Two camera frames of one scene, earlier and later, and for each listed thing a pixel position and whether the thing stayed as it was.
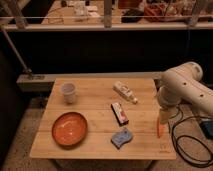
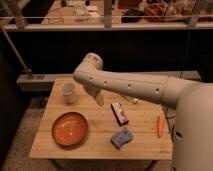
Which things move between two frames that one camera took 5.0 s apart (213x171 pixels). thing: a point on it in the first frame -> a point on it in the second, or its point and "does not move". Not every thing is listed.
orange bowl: (69, 130) does not move
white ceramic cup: (68, 90) does not move
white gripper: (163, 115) -> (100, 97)
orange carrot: (159, 128) does not move
